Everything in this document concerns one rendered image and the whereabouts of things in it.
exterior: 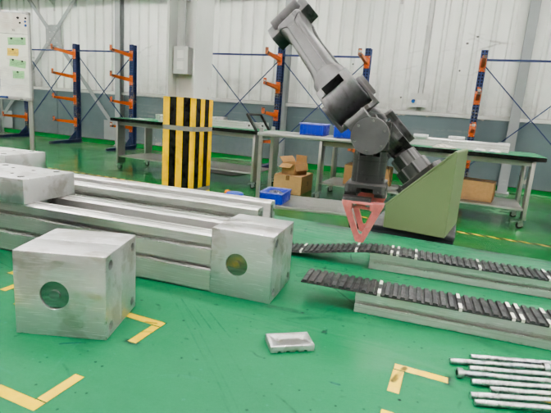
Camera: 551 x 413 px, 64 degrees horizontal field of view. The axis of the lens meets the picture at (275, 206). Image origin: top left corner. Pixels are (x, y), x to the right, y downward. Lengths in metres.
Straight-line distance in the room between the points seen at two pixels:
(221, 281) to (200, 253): 0.05
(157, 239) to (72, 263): 0.19
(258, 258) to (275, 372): 0.18
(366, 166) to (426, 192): 0.35
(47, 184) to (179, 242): 0.27
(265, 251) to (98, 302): 0.21
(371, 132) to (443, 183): 0.42
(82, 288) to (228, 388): 0.19
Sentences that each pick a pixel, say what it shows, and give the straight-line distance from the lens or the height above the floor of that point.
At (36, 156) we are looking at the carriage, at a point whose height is 0.90.
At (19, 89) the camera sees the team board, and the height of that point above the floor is 1.07.
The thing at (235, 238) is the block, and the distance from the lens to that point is 0.60.
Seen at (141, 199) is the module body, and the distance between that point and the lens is 0.89.
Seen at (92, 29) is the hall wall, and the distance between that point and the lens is 11.65.
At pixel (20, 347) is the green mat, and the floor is 0.78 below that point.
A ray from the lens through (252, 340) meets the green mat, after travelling 0.53.
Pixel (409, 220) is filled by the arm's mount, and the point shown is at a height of 0.81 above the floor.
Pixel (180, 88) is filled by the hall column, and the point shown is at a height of 1.17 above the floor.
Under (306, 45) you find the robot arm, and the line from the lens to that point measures 0.93.
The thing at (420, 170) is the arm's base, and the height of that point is 0.92.
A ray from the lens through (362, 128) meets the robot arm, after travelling 0.68.
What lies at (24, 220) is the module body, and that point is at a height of 0.84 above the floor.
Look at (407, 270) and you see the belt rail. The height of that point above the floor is 0.79.
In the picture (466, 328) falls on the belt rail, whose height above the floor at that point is 0.79.
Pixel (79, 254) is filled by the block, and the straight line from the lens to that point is 0.51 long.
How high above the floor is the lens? 1.03
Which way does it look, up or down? 12 degrees down
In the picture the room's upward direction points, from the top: 4 degrees clockwise
